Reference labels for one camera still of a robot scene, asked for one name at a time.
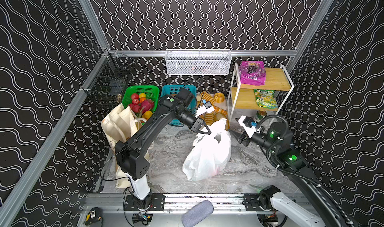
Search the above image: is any white plastic bag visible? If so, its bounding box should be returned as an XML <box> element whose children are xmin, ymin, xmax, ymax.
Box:
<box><xmin>183</xmin><ymin>118</ymin><xmax>232</xmax><ymax>182</ymax></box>

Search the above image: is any cream canvas tote bag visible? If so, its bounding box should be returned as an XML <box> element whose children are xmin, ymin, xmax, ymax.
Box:
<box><xmin>100</xmin><ymin>103</ymin><xmax>151</xmax><ymax>189</ymax></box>

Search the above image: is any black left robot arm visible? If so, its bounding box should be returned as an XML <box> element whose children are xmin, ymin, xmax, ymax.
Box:
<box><xmin>115</xmin><ymin>88</ymin><xmax>211</xmax><ymax>201</ymax></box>

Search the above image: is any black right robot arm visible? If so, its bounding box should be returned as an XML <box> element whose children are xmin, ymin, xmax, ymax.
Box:
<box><xmin>230</xmin><ymin>115</ymin><xmax>361</xmax><ymax>227</ymax></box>

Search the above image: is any striped bread roll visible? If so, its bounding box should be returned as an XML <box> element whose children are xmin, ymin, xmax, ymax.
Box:
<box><xmin>204</xmin><ymin>112</ymin><xmax>215</xmax><ymax>126</ymax></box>

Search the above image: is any oval golden bread loaf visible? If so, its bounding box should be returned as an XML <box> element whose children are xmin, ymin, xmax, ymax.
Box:
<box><xmin>214</xmin><ymin>113</ymin><xmax>230</xmax><ymax>131</ymax></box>

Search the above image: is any beige bread tray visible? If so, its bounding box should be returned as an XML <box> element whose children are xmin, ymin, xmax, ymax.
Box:
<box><xmin>197</xmin><ymin>92</ymin><xmax>230</xmax><ymax>123</ymax></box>

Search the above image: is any long striped bread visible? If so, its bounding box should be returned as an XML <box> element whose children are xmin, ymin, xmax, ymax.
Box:
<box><xmin>213</xmin><ymin>106</ymin><xmax>228</xmax><ymax>116</ymax></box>

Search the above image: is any green white can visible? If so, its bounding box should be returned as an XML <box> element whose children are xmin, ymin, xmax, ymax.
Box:
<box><xmin>256</xmin><ymin>111</ymin><xmax>267</xmax><ymax>121</ymax></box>

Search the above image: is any pumpkin shaped bread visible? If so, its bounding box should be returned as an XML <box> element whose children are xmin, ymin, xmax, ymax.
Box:
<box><xmin>214</xmin><ymin>93</ymin><xmax>226</xmax><ymax>104</ymax></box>

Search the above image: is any green yellow snack bag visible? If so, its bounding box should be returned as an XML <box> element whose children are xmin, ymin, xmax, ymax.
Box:
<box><xmin>254</xmin><ymin>90</ymin><xmax>278</xmax><ymax>109</ymax></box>

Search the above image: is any teal plastic basket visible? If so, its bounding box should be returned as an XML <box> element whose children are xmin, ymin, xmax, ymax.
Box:
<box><xmin>160</xmin><ymin>85</ymin><xmax>198</xmax><ymax>113</ymax></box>

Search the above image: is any white wooden two-tier shelf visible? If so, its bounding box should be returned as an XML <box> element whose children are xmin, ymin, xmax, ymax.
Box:
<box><xmin>227</xmin><ymin>64</ymin><xmax>295</xmax><ymax>120</ymax></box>

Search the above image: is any pink dragon fruit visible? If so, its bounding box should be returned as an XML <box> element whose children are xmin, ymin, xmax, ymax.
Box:
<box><xmin>139</xmin><ymin>99</ymin><xmax>154</xmax><ymax>115</ymax></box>

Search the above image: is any green plastic basket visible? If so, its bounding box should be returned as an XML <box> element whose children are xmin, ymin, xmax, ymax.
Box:
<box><xmin>120</xmin><ymin>86</ymin><xmax>160</xmax><ymax>124</ymax></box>

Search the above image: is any left purple snack bag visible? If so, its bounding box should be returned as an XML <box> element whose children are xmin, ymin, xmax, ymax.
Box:
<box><xmin>239</xmin><ymin>61</ymin><xmax>267</xmax><ymax>86</ymax></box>

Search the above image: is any grey cloth pad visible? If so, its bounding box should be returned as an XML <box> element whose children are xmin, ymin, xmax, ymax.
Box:
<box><xmin>182</xmin><ymin>200</ymin><xmax>214</xmax><ymax>227</ymax></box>

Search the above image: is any yellow black tape measure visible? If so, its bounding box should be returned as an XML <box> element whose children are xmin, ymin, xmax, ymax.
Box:
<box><xmin>83</xmin><ymin>207</ymin><xmax>104</xmax><ymax>227</ymax></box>

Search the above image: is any white wire wall basket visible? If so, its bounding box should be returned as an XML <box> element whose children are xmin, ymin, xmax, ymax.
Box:
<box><xmin>165</xmin><ymin>49</ymin><xmax>232</xmax><ymax>76</ymax></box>

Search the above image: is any black wire wall basket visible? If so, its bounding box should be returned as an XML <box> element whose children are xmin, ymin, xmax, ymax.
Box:
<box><xmin>85</xmin><ymin>53</ymin><xmax>138</xmax><ymax>109</ymax></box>

